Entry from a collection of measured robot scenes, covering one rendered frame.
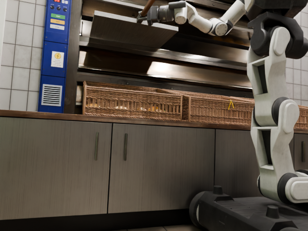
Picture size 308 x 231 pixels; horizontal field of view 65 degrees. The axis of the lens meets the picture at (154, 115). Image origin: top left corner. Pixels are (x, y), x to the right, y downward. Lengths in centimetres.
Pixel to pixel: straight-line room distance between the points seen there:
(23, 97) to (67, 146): 68
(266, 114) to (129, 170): 72
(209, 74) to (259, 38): 92
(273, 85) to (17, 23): 161
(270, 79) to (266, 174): 45
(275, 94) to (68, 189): 106
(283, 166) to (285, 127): 19
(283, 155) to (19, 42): 171
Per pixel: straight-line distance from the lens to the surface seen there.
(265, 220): 104
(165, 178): 134
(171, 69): 198
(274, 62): 123
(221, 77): 219
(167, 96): 138
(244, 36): 234
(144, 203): 133
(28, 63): 185
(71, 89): 179
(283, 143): 123
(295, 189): 126
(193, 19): 153
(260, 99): 127
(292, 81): 272
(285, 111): 121
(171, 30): 171
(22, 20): 194
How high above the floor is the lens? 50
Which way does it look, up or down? 4 degrees up
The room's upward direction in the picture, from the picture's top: 3 degrees clockwise
